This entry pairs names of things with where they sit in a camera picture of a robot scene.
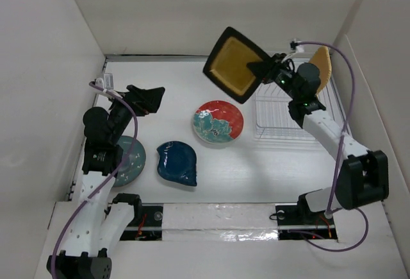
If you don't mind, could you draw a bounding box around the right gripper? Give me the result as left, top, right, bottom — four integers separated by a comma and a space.
247, 53, 300, 100

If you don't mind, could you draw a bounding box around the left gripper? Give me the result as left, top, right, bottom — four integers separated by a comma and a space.
104, 85, 164, 144

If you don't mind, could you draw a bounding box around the black yellow square plate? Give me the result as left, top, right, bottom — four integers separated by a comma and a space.
202, 26, 270, 104

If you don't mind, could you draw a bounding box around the red teal floral plate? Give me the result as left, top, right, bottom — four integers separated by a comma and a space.
192, 100, 244, 144

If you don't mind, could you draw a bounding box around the grey-green round plate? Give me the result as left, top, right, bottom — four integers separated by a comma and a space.
113, 135, 146, 188

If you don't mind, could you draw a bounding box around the dark blue leaf plate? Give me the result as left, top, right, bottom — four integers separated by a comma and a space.
156, 140, 197, 187

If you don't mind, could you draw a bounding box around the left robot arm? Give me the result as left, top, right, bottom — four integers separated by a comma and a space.
47, 81, 165, 278

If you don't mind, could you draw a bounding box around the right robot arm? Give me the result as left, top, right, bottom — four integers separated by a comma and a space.
247, 47, 389, 223

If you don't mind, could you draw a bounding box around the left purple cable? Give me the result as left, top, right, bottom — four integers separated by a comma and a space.
51, 81, 140, 279

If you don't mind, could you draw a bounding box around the purple cable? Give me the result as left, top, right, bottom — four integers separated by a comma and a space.
297, 41, 370, 253
51, 81, 140, 279

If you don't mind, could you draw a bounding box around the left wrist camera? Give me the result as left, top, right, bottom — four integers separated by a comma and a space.
95, 72, 114, 90

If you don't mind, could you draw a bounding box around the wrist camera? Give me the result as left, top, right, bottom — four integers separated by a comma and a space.
290, 38, 305, 54
95, 72, 114, 90

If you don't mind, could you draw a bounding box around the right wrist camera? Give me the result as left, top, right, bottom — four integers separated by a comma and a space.
290, 38, 305, 54

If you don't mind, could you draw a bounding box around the white wire dish rack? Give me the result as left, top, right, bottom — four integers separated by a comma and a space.
253, 78, 344, 142

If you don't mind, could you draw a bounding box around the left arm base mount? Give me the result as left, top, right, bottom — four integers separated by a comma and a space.
104, 193, 163, 241

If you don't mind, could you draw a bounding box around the metal rail bar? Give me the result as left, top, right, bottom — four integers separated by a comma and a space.
125, 222, 335, 232

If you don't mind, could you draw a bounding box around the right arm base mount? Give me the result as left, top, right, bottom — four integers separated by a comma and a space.
269, 194, 338, 241

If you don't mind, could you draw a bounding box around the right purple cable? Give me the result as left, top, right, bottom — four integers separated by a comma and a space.
297, 41, 370, 253

